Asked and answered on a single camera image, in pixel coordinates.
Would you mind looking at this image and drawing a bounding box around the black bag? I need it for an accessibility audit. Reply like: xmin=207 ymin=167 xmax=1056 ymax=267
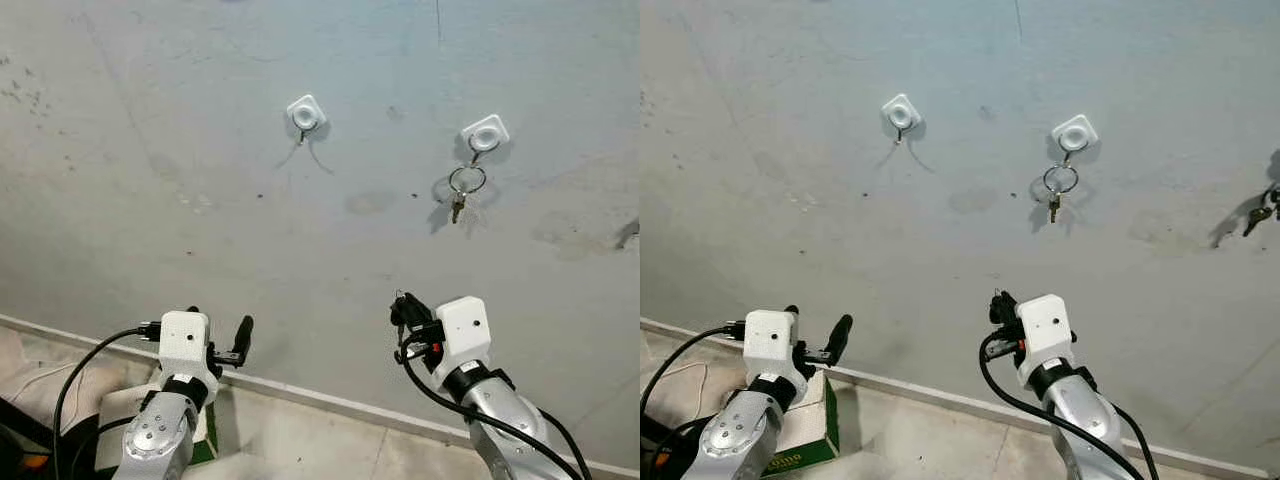
xmin=640 ymin=415 xmax=701 ymax=480
xmin=0 ymin=398 xmax=101 ymax=480

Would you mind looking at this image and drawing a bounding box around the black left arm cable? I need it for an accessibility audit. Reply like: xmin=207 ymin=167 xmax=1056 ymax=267
xmin=52 ymin=320 xmax=161 ymax=480
xmin=643 ymin=320 xmax=747 ymax=480

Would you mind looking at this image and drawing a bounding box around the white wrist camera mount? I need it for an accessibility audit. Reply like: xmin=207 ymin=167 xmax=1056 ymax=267
xmin=1015 ymin=294 xmax=1077 ymax=376
xmin=743 ymin=309 xmax=813 ymax=403
xmin=430 ymin=296 xmax=494 ymax=379
xmin=157 ymin=311 xmax=222 ymax=403

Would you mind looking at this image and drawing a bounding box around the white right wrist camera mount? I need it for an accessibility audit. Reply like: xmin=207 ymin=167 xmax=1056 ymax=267
xmin=430 ymin=296 xmax=494 ymax=379
xmin=1015 ymin=294 xmax=1077 ymax=376

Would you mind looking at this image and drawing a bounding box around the key ring with brass key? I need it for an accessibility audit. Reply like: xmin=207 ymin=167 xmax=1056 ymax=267
xmin=446 ymin=163 xmax=490 ymax=226
xmin=1042 ymin=163 xmax=1081 ymax=225

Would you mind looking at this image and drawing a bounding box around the white square wall hook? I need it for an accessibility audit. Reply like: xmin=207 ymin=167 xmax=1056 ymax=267
xmin=1050 ymin=114 xmax=1100 ymax=166
xmin=286 ymin=94 xmax=329 ymax=147
xmin=881 ymin=93 xmax=924 ymax=147
xmin=460 ymin=114 xmax=511 ymax=167

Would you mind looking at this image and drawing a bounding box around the green and white cardboard box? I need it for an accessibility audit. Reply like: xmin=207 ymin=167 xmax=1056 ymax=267
xmin=93 ymin=383 xmax=220 ymax=473
xmin=760 ymin=368 xmax=842 ymax=478

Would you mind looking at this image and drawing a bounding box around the dark key bunch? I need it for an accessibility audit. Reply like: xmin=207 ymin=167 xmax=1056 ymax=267
xmin=1243 ymin=180 xmax=1280 ymax=239

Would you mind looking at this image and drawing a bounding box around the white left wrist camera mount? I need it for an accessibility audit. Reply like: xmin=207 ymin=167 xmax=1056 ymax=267
xmin=157 ymin=311 xmax=222 ymax=403
xmin=743 ymin=309 xmax=813 ymax=403

